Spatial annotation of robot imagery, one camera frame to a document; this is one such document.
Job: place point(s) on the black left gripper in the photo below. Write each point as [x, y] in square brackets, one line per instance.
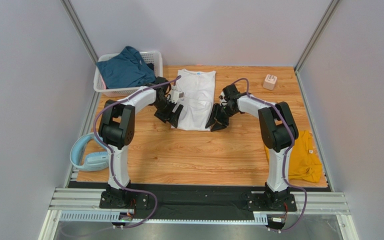
[165, 117]

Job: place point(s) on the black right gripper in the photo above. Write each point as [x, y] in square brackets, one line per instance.
[221, 113]

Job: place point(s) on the white t shirt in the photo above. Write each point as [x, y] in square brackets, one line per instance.
[199, 95]

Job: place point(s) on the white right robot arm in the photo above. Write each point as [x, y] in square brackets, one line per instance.
[277, 127]

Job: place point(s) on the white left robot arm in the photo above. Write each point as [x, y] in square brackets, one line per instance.
[117, 129]

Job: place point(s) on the white plastic laundry basket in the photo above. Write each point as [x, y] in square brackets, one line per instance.
[150, 57]

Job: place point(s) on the small pink box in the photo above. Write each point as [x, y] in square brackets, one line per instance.
[269, 82]

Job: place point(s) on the blue t shirt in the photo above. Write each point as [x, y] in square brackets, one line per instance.
[128, 69]

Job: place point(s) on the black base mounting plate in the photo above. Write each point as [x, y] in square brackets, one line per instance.
[194, 202]

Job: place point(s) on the folded yellow t shirt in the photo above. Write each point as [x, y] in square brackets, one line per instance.
[304, 163]

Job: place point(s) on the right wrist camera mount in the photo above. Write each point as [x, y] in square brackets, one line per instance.
[222, 99]

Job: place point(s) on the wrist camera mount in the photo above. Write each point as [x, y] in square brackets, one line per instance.
[175, 94]
[222, 99]

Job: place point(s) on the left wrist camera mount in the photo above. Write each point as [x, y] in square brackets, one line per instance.
[175, 94]

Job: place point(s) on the aluminium frame rail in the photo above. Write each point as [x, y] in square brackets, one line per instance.
[82, 204]

